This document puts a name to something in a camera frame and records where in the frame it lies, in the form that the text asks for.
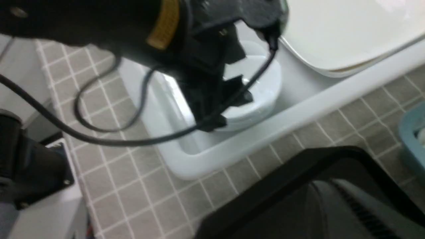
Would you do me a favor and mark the stack of white bowls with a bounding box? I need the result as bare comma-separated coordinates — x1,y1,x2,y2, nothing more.
215,40,283,132

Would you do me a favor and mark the large white square plate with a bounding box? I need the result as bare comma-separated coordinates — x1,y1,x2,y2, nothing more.
304,179,425,239

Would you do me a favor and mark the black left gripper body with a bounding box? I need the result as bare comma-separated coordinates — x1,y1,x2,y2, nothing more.
176,20,253,132

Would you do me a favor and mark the grey checked tablecloth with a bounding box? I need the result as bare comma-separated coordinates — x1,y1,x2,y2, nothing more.
36,40,424,239

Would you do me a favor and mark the black plastic serving tray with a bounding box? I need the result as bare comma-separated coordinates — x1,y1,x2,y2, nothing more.
194,146,424,239

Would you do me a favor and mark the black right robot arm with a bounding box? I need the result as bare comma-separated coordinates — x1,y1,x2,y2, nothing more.
0,109,75,210

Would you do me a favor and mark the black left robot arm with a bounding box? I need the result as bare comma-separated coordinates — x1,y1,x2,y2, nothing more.
1,0,254,132

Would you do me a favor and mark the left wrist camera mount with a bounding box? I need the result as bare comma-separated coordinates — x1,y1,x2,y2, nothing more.
190,0,290,37

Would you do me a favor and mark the white plastic tub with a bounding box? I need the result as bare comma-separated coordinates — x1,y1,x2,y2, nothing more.
119,37,424,180

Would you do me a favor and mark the teal plastic bin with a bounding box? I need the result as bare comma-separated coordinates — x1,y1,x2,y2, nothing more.
398,102,425,185

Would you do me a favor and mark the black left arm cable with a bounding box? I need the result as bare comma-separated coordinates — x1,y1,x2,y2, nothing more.
0,20,279,147

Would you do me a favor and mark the stack of white plates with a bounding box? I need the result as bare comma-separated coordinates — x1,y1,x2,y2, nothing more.
281,0,425,78

